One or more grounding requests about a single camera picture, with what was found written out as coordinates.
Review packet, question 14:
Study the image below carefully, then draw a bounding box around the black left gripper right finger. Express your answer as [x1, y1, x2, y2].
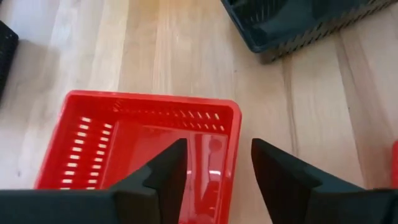
[251, 138, 398, 224]

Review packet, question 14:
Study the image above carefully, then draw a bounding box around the black plastic slotted basket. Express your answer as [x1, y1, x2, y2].
[0, 19, 19, 99]
[220, 0, 398, 65]

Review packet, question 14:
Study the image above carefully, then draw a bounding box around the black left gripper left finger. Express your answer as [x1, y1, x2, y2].
[0, 138, 188, 224]

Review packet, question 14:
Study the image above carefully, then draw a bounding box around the red plastic slotted basket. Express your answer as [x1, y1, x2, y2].
[33, 90, 243, 224]
[391, 139, 398, 190]

